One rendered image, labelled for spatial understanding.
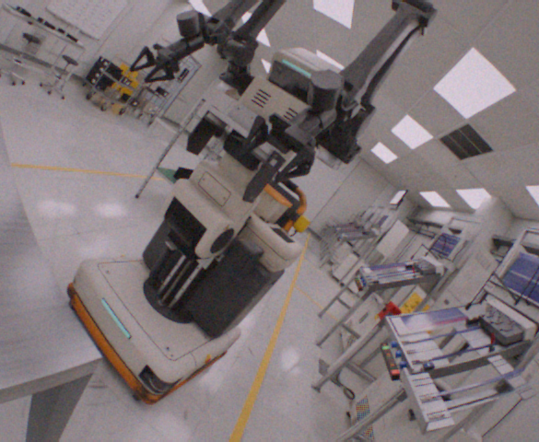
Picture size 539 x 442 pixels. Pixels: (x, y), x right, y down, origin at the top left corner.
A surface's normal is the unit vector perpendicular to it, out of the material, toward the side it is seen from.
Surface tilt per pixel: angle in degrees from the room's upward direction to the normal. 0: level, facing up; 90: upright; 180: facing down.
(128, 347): 90
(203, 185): 98
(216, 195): 98
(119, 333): 90
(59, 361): 0
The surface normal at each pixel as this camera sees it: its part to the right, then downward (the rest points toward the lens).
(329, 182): -0.17, 0.07
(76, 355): 0.62, -0.77
